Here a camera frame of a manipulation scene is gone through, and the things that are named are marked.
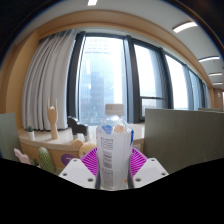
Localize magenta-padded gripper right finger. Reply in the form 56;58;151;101
128;147;169;190

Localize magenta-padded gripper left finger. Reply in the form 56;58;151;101
58;147;99;190

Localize clear plastic water bottle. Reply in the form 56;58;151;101
95;103;135;191

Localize black horse figurine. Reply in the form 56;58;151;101
67;115;90;141

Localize tall green cactus ornament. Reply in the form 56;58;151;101
37;146;57;175

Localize green desk partition panel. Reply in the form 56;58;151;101
143;108;224;174
0;112;19;160

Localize wooden hand model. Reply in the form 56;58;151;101
46;97;60;140

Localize grey window curtain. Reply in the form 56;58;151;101
21;29;78;132

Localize ceiling light strips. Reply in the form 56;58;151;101
87;0;224;86

